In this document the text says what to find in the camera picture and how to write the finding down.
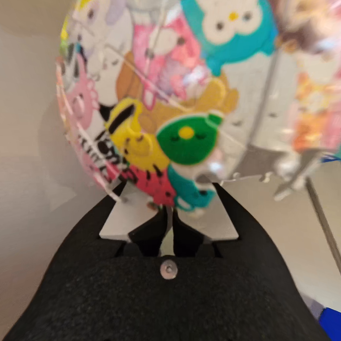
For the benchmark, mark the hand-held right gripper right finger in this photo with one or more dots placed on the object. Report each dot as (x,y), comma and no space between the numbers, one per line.
(213,221)

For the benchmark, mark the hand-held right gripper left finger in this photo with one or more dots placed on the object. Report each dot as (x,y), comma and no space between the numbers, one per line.
(128,221)

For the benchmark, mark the colourful puzzle ball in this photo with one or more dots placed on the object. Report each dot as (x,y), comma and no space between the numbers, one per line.
(202,96)

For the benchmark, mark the blue plastic bin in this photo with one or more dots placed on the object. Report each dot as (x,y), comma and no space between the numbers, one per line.
(330,322)

